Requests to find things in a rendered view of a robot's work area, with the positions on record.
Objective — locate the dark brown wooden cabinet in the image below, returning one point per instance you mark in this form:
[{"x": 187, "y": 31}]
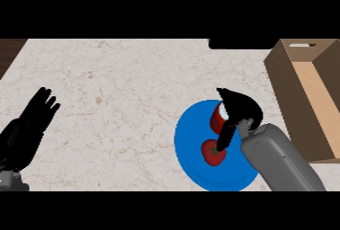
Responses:
[{"x": 9, "y": 54}]

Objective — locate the blue plate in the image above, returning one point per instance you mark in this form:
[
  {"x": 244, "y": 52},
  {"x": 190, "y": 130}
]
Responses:
[{"x": 194, "y": 149}]

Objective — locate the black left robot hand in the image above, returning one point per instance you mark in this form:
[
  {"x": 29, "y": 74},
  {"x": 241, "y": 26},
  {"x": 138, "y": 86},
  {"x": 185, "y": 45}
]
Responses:
[{"x": 27, "y": 125}]

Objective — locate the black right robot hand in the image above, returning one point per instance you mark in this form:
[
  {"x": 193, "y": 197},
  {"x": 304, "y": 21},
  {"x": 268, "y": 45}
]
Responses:
[{"x": 241, "y": 108}]

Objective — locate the red can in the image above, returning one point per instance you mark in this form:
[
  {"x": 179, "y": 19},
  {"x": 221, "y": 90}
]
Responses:
[{"x": 218, "y": 119}]

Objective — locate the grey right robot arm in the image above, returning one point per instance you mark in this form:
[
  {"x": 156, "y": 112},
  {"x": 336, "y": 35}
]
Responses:
[{"x": 278, "y": 158}]

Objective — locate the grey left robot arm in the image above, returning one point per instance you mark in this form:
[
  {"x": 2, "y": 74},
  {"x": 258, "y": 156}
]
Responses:
[{"x": 11, "y": 180}]

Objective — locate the brown cardboard box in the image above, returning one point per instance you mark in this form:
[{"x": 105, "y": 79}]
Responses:
[{"x": 305, "y": 99}]

